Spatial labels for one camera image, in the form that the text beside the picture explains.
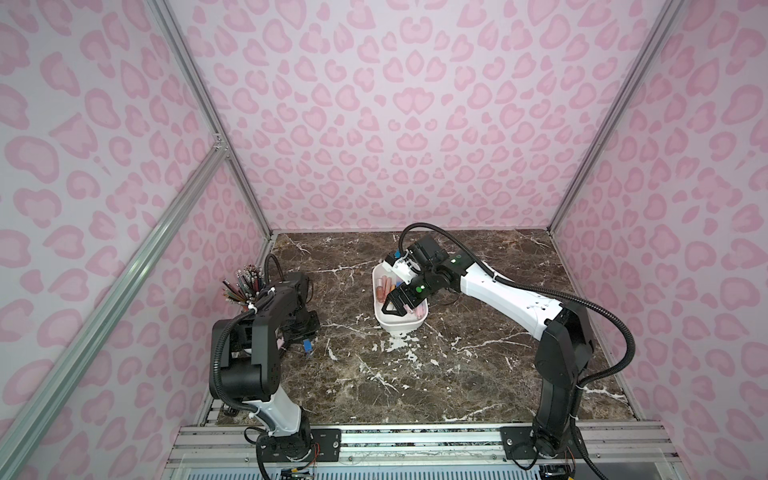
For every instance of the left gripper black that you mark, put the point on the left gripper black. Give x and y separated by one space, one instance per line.
303 324

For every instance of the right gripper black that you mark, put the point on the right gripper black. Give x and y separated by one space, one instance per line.
405 290

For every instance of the white storage box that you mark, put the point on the white storage box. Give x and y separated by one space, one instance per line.
396 326

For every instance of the pink lip gloss tube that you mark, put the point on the pink lip gloss tube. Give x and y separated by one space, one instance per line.
381 292

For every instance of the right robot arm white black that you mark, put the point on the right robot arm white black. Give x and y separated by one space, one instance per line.
406 279

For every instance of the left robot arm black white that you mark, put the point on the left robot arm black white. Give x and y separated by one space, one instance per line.
245 364

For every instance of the bundle of coloured pencils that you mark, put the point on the bundle of coloured pencils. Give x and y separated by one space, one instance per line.
247 287

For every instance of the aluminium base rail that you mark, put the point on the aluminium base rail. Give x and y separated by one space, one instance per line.
620 449

